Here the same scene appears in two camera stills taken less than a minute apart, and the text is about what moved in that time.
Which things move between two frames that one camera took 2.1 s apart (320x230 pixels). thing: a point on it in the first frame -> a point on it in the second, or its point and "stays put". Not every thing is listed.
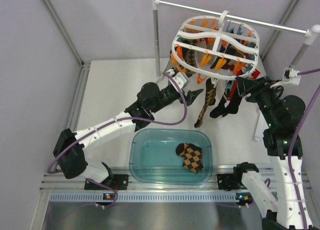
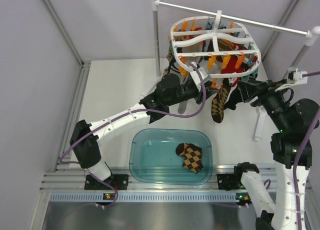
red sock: x=255 y=74 -> x=230 y=68
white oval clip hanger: x=216 y=48 stays put
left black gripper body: x=167 y=97 -> x=186 y=92
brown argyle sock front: x=209 y=101 -> x=219 y=100
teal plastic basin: x=153 y=158 stays put
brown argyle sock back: x=193 y=155 stays put
